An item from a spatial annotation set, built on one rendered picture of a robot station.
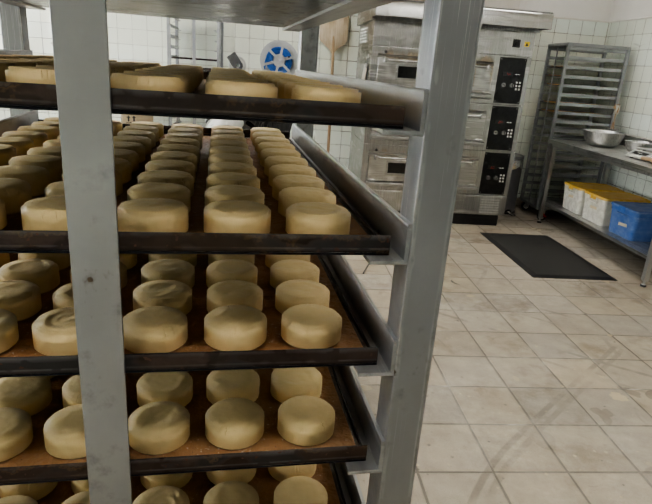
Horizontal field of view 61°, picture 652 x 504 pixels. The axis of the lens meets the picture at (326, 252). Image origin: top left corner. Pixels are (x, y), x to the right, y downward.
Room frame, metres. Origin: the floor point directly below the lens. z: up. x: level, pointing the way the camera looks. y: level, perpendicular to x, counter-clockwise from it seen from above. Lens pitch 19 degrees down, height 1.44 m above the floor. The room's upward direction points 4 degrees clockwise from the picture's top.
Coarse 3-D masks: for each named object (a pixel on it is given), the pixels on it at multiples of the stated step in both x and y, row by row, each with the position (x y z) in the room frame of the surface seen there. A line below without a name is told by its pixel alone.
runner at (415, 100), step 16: (320, 80) 0.75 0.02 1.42; (336, 80) 0.65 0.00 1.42; (352, 80) 0.57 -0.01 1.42; (368, 80) 0.51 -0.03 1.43; (368, 96) 0.51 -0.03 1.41; (384, 96) 0.46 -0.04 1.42; (400, 96) 0.42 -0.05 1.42; (416, 96) 0.38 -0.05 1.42; (416, 112) 0.38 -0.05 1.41; (384, 128) 0.38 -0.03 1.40; (416, 128) 0.38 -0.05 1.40
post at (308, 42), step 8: (304, 32) 0.97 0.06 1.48; (312, 32) 0.97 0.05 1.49; (304, 40) 0.97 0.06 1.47; (312, 40) 0.97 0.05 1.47; (304, 48) 0.97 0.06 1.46; (312, 48) 0.97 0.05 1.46; (304, 56) 0.97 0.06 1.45; (312, 56) 0.97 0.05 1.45; (304, 64) 0.97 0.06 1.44; (312, 64) 0.97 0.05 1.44; (304, 128) 0.97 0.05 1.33; (312, 128) 0.97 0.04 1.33; (312, 136) 0.97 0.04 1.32
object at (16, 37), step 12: (0, 12) 0.88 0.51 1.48; (12, 12) 0.88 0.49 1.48; (24, 12) 0.90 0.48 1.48; (0, 24) 0.88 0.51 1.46; (12, 24) 0.88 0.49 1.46; (24, 24) 0.90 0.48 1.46; (12, 36) 0.88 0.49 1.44; (24, 36) 0.89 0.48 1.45; (12, 48) 0.88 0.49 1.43; (24, 48) 0.88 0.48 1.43
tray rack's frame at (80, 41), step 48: (96, 0) 0.34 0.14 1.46; (432, 0) 0.38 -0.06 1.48; (480, 0) 0.38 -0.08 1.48; (96, 48) 0.34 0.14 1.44; (432, 48) 0.37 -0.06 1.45; (96, 96) 0.34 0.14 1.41; (432, 96) 0.37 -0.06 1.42; (96, 144) 0.34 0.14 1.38; (432, 144) 0.37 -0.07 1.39; (96, 192) 0.34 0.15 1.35; (432, 192) 0.37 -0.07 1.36; (96, 240) 0.34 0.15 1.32; (432, 240) 0.37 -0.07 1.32; (96, 288) 0.34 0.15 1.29; (432, 288) 0.38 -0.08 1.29; (96, 336) 0.33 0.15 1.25; (432, 336) 0.38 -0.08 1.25; (96, 384) 0.33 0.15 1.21; (384, 384) 0.39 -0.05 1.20; (96, 432) 0.33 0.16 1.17; (384, 432) 0.38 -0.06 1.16; (96, 480) 0.33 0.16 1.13; (384, 480) 0.37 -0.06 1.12
